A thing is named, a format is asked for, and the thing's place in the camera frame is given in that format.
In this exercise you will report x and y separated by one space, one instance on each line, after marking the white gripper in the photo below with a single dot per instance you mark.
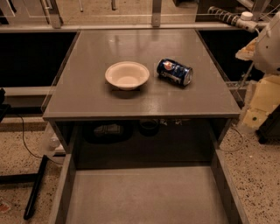
269 49

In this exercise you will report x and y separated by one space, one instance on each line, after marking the blue pepsi can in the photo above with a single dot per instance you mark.
175 72

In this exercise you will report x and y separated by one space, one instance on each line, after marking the grey cabinet with top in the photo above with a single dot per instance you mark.
140 98

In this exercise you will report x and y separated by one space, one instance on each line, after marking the open grey top drawer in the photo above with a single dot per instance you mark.
187 193

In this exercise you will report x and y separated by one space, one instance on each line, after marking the white paper bowl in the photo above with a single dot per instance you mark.
127 75

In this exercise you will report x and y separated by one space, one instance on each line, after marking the black metal stand leg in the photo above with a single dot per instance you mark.
34 178

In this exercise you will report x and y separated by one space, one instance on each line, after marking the white power strip with cable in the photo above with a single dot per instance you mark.
243 21

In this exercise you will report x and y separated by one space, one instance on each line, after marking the grey vertical post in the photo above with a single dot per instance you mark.
156 13

